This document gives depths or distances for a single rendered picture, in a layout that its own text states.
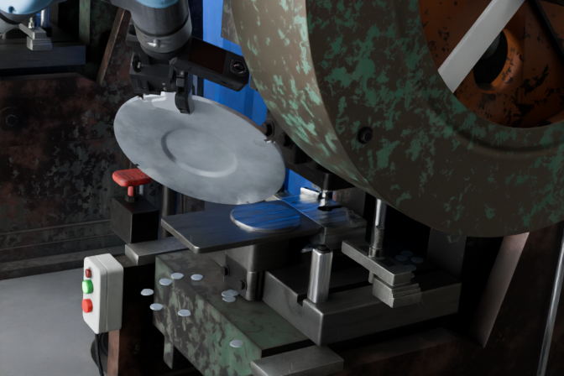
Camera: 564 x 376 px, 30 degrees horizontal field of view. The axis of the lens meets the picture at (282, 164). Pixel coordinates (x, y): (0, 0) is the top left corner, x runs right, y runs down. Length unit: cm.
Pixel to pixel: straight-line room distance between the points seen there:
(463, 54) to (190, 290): 75
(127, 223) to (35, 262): 139
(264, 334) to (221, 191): 25
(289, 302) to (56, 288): 163
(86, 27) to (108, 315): 151
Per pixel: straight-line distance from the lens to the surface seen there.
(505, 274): 191
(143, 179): 206
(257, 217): 184
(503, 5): 141
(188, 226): 180
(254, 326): 178
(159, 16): 134
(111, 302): 202
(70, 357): 296
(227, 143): 165
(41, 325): 312
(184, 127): 165
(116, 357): 211
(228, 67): 147
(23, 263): 342
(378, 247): 180
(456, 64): 138
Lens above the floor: 148
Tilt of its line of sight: 19 degrees down
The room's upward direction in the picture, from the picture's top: 5 degrees clockwise
